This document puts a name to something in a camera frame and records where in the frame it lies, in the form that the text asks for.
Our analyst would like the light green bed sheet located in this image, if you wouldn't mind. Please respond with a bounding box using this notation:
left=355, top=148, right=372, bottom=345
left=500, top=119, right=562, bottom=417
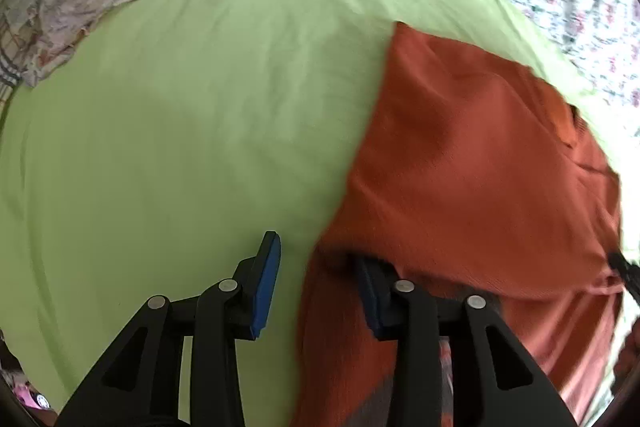
left=1, top=0, right=588, bottom=426

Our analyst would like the rust orange knit sweater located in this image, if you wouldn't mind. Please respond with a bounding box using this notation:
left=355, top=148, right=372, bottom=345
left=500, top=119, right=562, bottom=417
left=293, top=23, right=623, bottom=426

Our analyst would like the beige plaid blanket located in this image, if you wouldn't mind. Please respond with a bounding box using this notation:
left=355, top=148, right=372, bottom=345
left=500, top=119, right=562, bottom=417
left=1, top=16, right=23, bottom=113

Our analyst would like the person's right hand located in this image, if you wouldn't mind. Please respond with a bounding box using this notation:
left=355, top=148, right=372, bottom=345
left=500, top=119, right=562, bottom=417
left=612, top=319, right=640, bottom=395

